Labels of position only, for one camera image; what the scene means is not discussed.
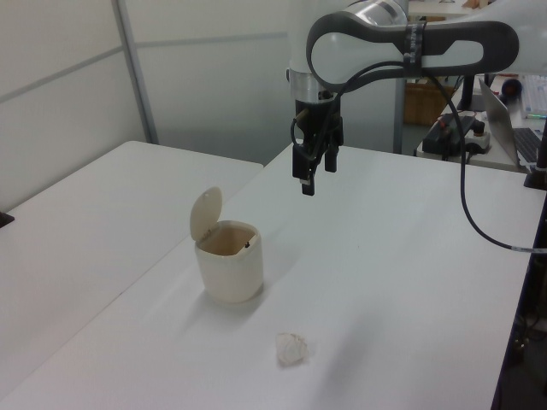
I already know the small white lidded bin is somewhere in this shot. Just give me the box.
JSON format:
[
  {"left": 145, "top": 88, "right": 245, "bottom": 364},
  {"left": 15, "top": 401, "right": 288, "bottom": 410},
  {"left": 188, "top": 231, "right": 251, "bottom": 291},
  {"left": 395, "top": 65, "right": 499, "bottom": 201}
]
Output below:
[{"left": 188, "top": 185, "right": 264, "bottom": 305}]

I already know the black cable strap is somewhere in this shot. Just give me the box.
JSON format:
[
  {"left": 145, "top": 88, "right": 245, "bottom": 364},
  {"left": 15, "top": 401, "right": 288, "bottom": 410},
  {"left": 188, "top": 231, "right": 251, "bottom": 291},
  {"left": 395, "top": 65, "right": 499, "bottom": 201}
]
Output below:
[{"left": 403, "top": 22, "right": 427, "bottom": 79}]

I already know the black monitor stand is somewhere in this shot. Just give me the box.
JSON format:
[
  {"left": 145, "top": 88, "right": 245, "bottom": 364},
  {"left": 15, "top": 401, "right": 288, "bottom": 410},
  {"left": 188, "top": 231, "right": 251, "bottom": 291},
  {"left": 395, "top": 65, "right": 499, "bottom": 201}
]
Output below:
[{"left": 455, "top": 74, "right": 487, "bottom": 110}]

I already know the brown cardboard box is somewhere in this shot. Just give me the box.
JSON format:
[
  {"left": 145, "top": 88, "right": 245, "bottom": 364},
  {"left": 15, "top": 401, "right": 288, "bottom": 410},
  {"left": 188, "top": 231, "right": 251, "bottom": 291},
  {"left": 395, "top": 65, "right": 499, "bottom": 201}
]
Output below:
[{"left": 403, "top": 82, "right": 456, "bottom": 127}]

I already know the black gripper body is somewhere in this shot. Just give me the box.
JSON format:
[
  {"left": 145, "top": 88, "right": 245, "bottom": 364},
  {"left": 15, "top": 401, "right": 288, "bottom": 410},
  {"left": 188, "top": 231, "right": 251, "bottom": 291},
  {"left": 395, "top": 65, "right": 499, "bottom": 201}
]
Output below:
[{"left": 293, "top": 97, "right": 344, "bottom": 149}]

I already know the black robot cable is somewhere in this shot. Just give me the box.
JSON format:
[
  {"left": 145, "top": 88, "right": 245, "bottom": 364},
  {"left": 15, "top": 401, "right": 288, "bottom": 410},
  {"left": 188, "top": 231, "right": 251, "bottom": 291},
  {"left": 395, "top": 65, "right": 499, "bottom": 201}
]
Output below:
[{"left": 305, "top": 59, "right": 547, "bottom": 254}]

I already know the black clamp mount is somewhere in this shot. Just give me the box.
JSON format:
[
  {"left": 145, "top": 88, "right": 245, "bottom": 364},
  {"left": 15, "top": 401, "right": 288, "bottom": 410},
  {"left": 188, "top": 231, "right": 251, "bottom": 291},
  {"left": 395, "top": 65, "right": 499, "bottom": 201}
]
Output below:
[{"left": 522, "top": 114, "right": 547, "bottom": 191}]

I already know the silver laptop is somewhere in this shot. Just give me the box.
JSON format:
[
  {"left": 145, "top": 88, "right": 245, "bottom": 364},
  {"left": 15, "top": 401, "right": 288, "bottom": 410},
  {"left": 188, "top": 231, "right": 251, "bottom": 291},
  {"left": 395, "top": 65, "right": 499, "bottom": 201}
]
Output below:
[{"left": 477, "top": 76, "right": 544, "bottom": 171}]

